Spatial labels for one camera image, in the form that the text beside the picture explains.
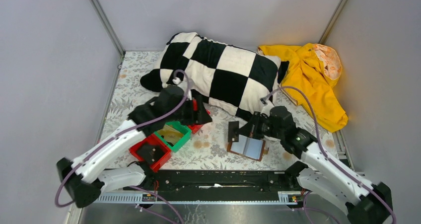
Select brown leather card holder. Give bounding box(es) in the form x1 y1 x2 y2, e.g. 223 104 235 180
227 135 266 161

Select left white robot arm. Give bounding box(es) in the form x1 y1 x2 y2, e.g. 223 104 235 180
55 85 212 208

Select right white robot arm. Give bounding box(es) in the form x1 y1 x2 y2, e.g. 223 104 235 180
228 104 393 224

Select red bin with card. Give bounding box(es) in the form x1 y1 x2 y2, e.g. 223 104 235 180
187 98 212 134

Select yellow cards in green bin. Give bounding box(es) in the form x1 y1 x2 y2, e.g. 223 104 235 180
157 125 184 147

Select floral table mat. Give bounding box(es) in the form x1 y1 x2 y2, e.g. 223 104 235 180
92 50 343 171

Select green plastic bin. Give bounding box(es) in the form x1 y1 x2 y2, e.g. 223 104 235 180
154 121 192 152

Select black white checkered pillow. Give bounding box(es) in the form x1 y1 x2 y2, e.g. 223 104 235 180
140 32 281 120

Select red bin with black wallet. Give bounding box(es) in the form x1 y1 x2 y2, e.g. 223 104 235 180
129 134 172 172

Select yellow cloth garment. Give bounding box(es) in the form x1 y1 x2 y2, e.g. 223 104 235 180
258 43 349 133

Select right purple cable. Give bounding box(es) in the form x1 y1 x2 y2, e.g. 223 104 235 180
260 85 397 224

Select purple cable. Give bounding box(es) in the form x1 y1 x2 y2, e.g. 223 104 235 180
260 85 397 224
54 69 192 224

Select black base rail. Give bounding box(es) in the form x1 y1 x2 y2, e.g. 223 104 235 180
139 170 305 202

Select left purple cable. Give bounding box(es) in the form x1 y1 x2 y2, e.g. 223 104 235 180
54 69 192 224

